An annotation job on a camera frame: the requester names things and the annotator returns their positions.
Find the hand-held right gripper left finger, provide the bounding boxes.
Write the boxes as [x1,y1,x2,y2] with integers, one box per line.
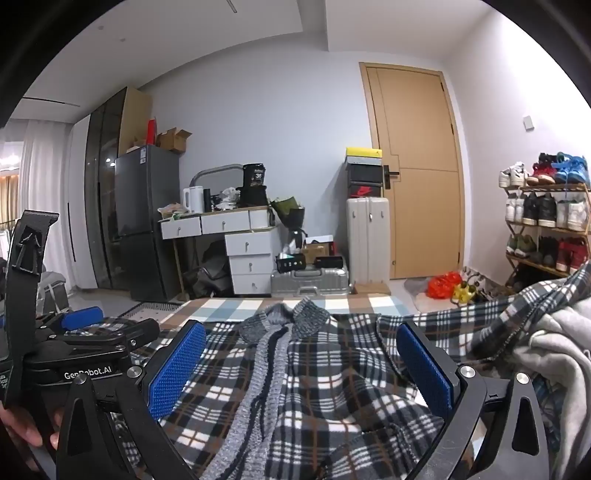
[55,319,208,480]

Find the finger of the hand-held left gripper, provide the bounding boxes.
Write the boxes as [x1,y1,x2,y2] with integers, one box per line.
[37,306,106,340]
[104,318,160,354]

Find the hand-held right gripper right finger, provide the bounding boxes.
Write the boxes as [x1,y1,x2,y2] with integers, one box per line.
[394,320,550,480]

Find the plaid fleece jacket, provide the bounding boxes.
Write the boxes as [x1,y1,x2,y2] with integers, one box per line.
[111,263,591,480]

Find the person's left hand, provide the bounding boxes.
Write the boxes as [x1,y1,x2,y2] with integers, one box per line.
[0,406,63,448]

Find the grey storage basket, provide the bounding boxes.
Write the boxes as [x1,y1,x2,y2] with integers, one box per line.
[39,272,70,319]

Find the checkered bed sheet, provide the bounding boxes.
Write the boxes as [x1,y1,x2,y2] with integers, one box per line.
[117,295,421,333]

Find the orange plastic bag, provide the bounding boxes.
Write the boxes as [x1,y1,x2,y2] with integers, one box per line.
[426,272,463,300]

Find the yellow plastic bag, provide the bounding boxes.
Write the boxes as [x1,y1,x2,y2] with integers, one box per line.
[451,281,478,304]

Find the black bag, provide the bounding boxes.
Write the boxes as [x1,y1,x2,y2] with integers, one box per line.
[196,240,234,296]

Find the grey refrigerator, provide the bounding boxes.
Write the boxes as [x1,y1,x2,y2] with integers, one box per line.
[113,144,182,303]

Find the dark glass wardrobe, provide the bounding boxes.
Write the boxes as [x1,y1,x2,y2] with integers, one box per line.
[85,88,127,291]

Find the white desk with drawers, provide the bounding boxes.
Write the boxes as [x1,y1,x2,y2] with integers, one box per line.
[159,205,282,296]

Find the grey hoodie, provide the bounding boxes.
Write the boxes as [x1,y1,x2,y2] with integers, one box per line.
[512,305,591,480]

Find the white electric kettle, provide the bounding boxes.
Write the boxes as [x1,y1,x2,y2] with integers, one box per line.
[182,185,206,214]

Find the white suitcase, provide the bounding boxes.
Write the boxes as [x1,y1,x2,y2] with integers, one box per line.
[346,196,392,287]

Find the silver suitcase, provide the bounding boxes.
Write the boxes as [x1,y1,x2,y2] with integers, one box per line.
[270,267,351,297]

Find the black tissue box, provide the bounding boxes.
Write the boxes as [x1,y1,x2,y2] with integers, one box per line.
[276,253,305,273]

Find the brown cardboard box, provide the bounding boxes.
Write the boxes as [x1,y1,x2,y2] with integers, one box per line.
[302,242,331,264]

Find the black bucket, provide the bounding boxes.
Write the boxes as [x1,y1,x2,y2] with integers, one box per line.
[238,163,269,208]

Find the wooden door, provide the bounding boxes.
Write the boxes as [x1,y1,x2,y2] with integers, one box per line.
[359,62,465,281]

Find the dark wrapped bouquet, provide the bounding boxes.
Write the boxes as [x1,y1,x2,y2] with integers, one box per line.
[270,196,308,247]

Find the open cardboard box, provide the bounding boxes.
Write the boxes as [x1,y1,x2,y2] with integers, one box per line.
[156,128,192,154]

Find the wooden shoe rack with shoes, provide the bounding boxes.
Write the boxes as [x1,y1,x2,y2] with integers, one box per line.
[498,151,591,278]

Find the tall cardboard box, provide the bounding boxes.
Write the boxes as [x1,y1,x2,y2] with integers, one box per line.
[117,87,154,158]

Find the grey curved metal frame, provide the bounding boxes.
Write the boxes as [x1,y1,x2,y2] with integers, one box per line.
[190,164,245,188]

